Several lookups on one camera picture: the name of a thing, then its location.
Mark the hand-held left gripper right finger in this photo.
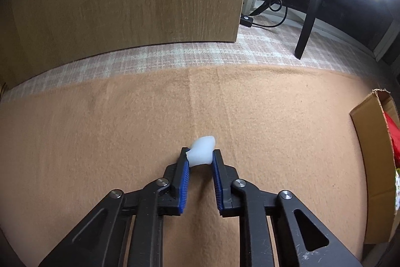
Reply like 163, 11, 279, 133
212, 149, 363, 267

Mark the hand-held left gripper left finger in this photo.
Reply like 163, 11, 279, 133
39, 146, 192, 267

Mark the small white cap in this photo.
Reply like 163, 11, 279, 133
187, 136, 216, 168

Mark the cardboard box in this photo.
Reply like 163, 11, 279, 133
349, 89, 400, 245

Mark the patterned white tissue pack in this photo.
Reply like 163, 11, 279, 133
394, 167, 400, 211

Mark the red fabric pouch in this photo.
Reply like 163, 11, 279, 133
384, 112, 400, 163

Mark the plaid checked mat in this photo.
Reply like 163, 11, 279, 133
0, 12, 391, 103

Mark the black tripod stand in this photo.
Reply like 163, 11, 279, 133
250, 0, 347, 60

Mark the black cable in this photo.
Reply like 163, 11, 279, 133
251, 0, 293, 29

